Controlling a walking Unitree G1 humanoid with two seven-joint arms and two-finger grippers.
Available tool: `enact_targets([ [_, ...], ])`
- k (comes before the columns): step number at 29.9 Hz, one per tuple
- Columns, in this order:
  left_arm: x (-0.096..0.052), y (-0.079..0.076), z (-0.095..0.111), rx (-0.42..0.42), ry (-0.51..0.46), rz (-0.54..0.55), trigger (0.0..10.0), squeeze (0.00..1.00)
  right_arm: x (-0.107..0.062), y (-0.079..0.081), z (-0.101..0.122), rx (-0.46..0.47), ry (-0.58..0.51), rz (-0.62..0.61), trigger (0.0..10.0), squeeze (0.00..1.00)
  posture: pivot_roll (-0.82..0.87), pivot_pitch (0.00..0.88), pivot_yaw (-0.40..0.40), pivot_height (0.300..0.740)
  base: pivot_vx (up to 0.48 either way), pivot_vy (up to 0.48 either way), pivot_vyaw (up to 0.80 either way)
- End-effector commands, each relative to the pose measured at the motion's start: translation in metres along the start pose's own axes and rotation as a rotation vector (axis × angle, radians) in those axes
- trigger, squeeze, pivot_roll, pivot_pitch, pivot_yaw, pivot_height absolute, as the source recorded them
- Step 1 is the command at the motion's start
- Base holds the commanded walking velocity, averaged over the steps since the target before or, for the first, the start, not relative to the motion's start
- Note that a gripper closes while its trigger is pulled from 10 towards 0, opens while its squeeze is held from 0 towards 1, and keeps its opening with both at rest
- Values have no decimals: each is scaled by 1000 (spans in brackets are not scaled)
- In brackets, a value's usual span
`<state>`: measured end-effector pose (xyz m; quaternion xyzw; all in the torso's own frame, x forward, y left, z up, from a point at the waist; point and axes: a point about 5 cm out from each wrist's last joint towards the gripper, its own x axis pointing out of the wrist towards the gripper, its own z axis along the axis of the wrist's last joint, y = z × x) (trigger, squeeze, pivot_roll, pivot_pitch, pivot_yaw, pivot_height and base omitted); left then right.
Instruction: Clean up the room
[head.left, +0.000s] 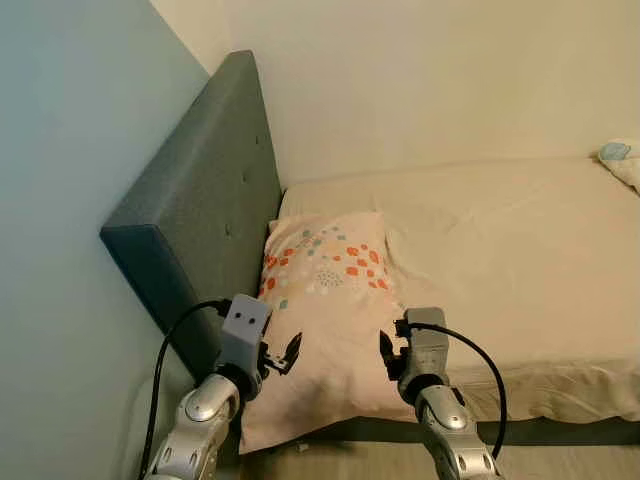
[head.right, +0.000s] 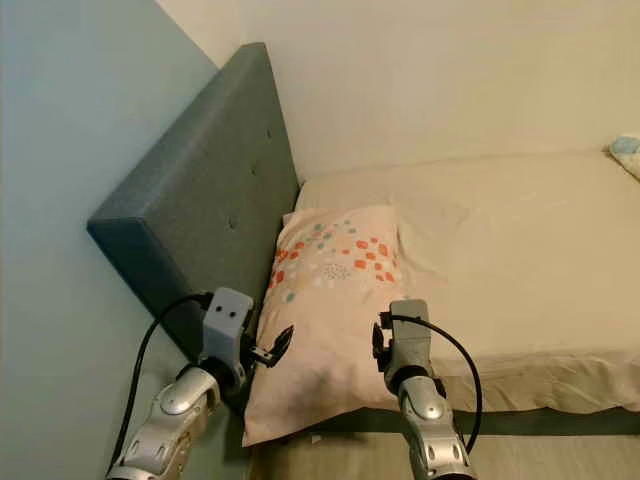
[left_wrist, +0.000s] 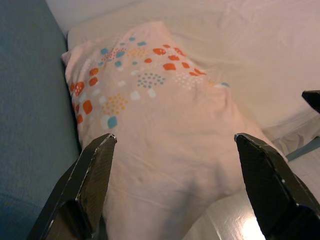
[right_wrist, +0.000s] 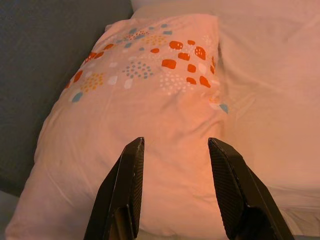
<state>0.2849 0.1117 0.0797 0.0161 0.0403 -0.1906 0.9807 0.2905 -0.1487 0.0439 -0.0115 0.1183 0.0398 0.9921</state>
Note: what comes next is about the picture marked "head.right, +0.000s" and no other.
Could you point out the pink pillow with orange dots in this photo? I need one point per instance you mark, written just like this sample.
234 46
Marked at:
320 330

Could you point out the cream cartoon print comforter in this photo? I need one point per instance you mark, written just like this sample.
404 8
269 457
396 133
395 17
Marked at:
626 155

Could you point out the grey-green padded headboard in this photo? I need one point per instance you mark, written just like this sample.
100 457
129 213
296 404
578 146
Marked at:
200 210

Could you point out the bed mattress with beige sheet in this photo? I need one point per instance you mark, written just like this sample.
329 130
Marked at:
510 250

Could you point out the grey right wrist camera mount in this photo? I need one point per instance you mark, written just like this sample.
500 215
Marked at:
412 340

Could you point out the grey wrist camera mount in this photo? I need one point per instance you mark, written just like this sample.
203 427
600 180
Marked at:
226 320
412 340

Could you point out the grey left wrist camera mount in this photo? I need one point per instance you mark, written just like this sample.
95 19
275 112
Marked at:
226 320

